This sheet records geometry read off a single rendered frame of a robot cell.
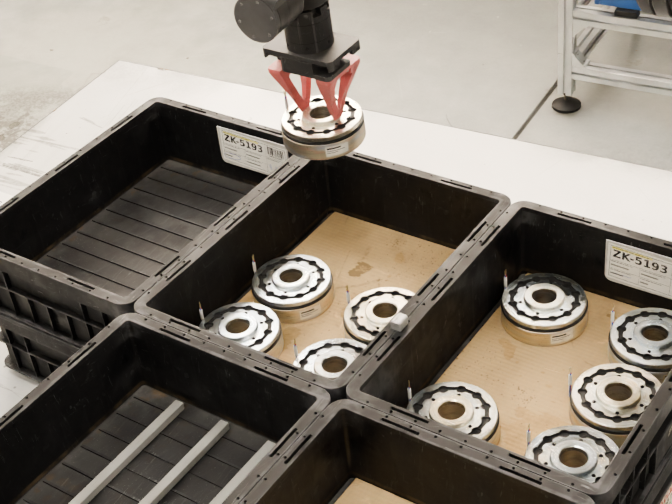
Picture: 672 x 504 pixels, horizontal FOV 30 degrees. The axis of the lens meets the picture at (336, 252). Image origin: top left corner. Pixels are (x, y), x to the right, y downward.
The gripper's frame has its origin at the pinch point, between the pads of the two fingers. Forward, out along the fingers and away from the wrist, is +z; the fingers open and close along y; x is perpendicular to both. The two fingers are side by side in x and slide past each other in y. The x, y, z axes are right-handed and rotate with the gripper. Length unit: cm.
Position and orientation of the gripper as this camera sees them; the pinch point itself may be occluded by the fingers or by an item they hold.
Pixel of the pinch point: (320, 108)
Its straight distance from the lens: 155.6
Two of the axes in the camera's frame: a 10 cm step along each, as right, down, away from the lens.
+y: 8.2, 2.7, -5.1
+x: 5.6, -5.6, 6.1
